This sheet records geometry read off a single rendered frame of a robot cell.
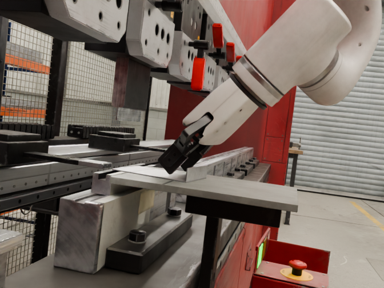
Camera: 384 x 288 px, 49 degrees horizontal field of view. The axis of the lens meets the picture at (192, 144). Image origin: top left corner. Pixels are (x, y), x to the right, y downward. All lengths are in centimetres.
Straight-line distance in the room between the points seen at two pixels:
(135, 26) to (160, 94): 803
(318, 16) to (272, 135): 223
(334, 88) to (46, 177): 61
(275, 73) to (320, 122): 778
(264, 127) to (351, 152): 574
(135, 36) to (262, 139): 226
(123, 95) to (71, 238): 22
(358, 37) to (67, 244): 51
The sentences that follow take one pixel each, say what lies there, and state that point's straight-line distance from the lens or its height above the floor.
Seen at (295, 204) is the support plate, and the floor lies 100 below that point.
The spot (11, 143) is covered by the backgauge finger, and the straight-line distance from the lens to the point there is 75.
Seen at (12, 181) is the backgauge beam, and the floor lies 94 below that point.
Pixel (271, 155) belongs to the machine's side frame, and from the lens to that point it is 280.
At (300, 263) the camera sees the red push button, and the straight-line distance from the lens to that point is 98.
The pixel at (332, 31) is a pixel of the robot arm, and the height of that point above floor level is 123.
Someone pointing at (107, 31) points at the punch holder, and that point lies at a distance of 50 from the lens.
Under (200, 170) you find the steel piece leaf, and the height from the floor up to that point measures 102.
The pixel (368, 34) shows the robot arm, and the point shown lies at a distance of 68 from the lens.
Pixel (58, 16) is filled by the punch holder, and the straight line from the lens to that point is 44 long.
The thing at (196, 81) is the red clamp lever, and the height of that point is 117.
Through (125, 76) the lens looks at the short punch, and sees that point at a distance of 65.
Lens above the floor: 109
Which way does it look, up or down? 3 degrees down
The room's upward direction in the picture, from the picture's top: 7 degrees clockwise
